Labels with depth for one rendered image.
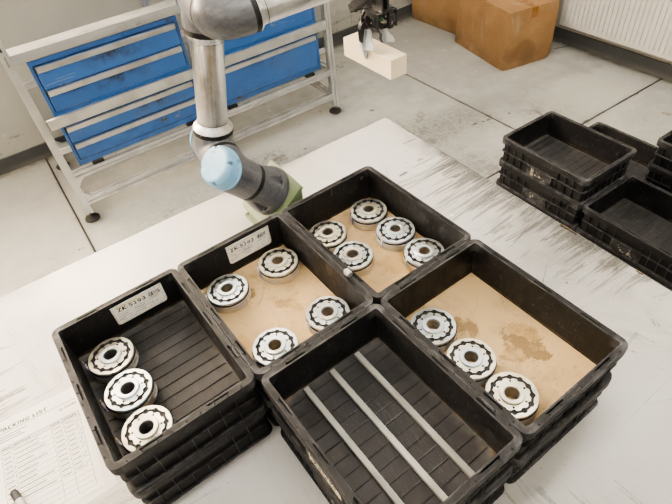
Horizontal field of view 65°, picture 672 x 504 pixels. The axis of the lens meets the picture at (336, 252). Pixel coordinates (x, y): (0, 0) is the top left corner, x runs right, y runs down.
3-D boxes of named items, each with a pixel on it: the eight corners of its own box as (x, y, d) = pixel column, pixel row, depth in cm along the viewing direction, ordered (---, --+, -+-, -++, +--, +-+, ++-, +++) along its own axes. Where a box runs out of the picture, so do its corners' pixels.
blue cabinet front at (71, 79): (79, 164, 275) (25, 62, 235) (204, 114, 300) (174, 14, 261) (81, 167, 273) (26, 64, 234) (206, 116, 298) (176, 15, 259)
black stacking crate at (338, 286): (189, 298, 135) (176, 267, 127) (286, 244, 146) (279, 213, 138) (268, 407, 111) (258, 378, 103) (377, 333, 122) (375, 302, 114)
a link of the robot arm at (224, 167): (244, 207, 153) (207, 192, 143) (226, 182, 161) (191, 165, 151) (268, 176, 150) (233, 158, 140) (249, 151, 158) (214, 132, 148)
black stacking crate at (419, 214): (287, 243, 146) (280, 212, 138) (370, 197, 157) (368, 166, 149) (378, 332, 122) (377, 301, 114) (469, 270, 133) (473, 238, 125)
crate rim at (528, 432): (377, 307, 115) (376, 300, 113) (473, 243, 126) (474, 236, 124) (525, 445, 91) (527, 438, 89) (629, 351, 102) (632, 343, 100)
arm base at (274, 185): (246, 201, 169) (223, 191, 161) (270, 161, 167) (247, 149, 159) (271, 223, 159) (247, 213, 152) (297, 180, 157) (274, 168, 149)
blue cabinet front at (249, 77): (216, 109, 303) (189, 9, 264) (320, 68, 329) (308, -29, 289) (219, 111, 301) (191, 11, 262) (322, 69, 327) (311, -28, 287)
